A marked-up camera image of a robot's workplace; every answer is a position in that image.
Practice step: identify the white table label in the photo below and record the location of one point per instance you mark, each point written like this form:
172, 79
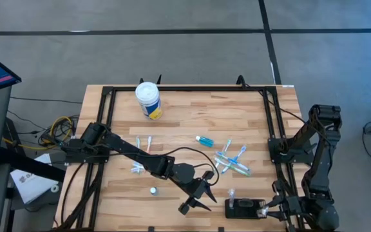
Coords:
288, 86

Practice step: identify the white tape roll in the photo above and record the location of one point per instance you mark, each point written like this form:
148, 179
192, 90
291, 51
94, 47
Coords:
52, 187

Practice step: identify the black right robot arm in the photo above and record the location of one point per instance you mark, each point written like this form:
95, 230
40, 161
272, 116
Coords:
320, 167

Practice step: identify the white paper booklet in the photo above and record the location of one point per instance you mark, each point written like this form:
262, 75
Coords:
31, 187

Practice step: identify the purple wrapped toothbrush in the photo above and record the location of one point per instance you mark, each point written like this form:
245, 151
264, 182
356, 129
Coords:
148, 143

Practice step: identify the small silver cap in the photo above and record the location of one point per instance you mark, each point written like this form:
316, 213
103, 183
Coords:
153, 191

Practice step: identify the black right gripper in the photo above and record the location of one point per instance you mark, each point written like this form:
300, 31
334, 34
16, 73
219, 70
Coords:
290, 206

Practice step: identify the black frame clamp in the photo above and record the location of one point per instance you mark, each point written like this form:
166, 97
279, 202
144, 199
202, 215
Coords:
151, 229
241, 80
158, 79
142, 80
221, 229

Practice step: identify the disinfecting wipes canister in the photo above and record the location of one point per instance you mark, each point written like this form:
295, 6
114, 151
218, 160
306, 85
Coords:
148, 96

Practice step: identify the lilac wrapped toothbrush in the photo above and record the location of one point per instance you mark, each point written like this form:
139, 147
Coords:
231, 195

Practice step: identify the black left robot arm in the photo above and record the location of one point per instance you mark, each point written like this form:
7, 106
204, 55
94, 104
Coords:
130, 149

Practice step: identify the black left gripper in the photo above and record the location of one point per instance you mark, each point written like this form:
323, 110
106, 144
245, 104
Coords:
196, 188

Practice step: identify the small teal mouthwash bottle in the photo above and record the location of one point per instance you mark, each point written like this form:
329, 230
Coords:
205, 141

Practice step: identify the black aluminium table frame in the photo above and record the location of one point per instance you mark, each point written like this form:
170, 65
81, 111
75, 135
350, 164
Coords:
188, 88

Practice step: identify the black stand base bar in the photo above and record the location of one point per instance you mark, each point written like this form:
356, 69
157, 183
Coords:
34, 166

